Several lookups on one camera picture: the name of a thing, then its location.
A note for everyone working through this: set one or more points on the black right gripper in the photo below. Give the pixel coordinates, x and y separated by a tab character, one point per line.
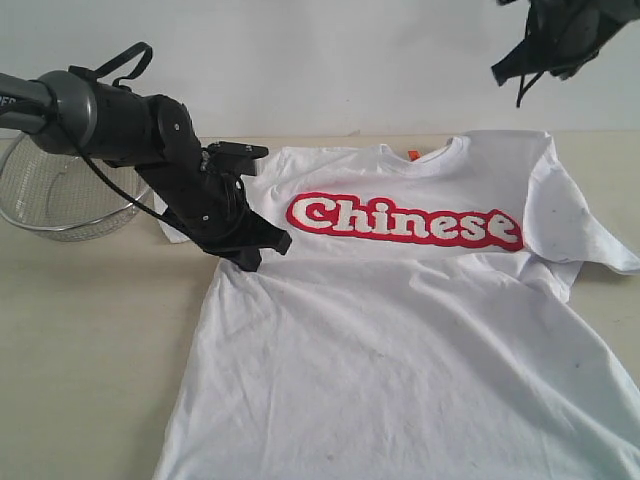
564	35

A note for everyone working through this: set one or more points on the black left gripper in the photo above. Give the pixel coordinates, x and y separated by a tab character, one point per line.
217	228

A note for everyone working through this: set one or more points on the white t-shirt red lettering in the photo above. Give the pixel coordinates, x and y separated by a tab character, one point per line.
418	327

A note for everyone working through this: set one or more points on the metal wire mesh basket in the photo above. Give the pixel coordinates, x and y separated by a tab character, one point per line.
57	197

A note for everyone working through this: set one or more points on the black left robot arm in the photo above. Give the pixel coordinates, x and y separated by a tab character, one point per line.
68	114

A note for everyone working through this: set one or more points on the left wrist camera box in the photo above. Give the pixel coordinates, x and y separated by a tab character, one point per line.
231	157

